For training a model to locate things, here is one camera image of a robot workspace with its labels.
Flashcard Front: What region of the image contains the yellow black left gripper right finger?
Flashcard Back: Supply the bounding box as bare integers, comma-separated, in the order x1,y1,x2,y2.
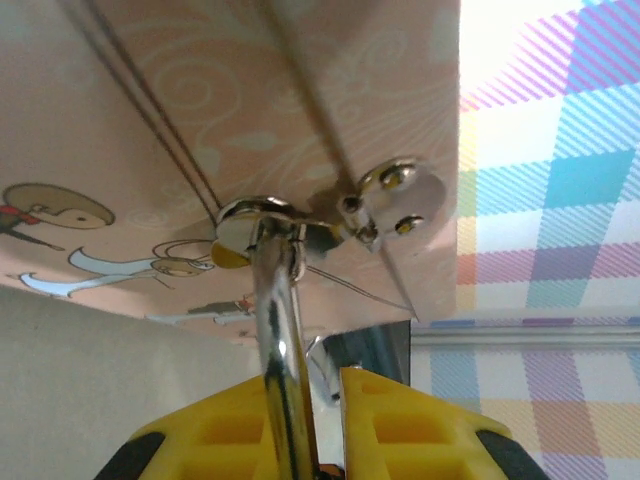
338,366,552,480

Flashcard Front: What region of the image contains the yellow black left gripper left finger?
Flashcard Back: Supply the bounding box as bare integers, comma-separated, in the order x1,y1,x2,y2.
93,374,280,480

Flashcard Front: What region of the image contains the pink cartoon couple gift box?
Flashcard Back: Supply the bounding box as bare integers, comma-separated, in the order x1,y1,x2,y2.
0,0,461,349

